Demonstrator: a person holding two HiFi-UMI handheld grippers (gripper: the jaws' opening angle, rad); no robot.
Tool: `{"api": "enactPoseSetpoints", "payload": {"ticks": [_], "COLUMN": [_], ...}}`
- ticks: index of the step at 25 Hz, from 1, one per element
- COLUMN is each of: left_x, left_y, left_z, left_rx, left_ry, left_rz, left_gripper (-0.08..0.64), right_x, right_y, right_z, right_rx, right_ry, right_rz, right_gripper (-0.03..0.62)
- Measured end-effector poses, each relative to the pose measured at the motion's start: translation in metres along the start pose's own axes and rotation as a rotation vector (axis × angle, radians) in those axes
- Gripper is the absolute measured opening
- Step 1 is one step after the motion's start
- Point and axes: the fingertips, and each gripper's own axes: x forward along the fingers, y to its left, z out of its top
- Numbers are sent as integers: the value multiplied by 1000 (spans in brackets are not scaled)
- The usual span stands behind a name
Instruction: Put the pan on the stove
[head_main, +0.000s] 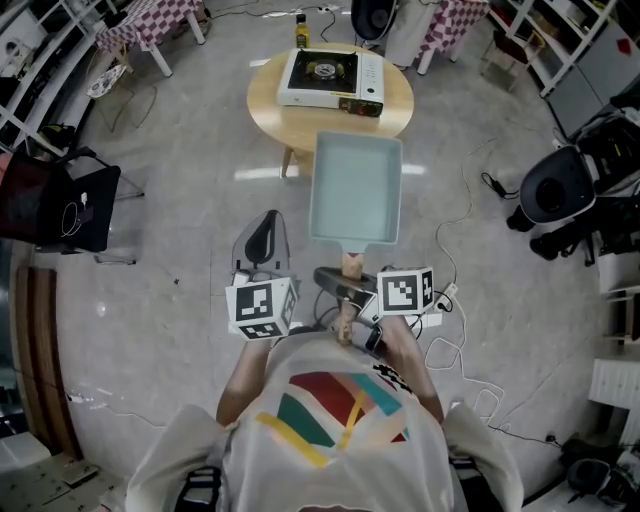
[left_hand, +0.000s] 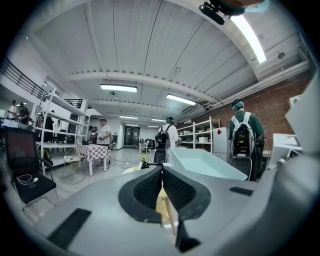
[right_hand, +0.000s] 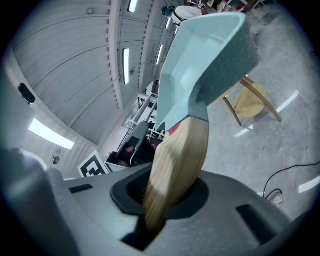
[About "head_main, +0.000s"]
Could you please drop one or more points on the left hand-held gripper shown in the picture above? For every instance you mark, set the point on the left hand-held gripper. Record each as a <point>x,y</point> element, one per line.
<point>260,305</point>

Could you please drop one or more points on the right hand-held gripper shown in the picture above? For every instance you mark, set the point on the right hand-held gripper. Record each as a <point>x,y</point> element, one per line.
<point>402,295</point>

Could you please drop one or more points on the light blue square pan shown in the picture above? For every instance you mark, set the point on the light blue square pan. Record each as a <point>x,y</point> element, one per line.
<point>355,185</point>

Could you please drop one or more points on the person's left forearm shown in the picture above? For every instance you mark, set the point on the person's left forearm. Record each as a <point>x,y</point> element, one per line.
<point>245,380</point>

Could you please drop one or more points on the person's right forearm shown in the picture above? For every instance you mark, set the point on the person's right forearm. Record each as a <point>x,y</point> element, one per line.
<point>410,370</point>

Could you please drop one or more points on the white power strip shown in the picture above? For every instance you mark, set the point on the white power strip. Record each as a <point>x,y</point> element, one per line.
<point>446,296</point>

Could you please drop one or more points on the round wooden table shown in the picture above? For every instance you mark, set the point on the round wooden table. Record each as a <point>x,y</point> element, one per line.
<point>300,125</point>

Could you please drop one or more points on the black fabric chair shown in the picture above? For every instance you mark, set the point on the black fabric chair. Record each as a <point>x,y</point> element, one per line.
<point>95,210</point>

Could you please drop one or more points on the person's white printed shirt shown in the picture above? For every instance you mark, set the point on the person's white printed shirt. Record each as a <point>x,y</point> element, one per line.
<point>350,465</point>

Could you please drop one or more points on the black power adapter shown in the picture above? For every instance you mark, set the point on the black power adapter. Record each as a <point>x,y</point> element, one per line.
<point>497,186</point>

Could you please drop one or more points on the yellow oil bottle black cap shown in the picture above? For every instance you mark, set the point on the yellow oil bottle black cap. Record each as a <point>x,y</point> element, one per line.
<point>302,37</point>

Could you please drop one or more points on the brown wooden bench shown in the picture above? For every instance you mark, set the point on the brown wooden bench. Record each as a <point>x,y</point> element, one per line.
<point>42,350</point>

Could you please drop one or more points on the checkered cloth table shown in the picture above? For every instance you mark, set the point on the checkered cloth table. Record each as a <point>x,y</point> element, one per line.
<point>460,20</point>
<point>150,22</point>

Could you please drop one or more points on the white open shelf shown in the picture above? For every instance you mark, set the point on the white open shelf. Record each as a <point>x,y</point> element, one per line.
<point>555,55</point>
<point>30,95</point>

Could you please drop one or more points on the white perforated board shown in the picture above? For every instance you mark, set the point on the white perforated board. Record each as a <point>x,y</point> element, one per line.
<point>45,490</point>

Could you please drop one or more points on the grey cabinet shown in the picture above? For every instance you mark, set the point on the grey cabinet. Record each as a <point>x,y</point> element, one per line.
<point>600,70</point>

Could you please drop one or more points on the wooden frame chair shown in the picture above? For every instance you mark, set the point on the wooden frame chair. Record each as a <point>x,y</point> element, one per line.
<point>510,50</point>

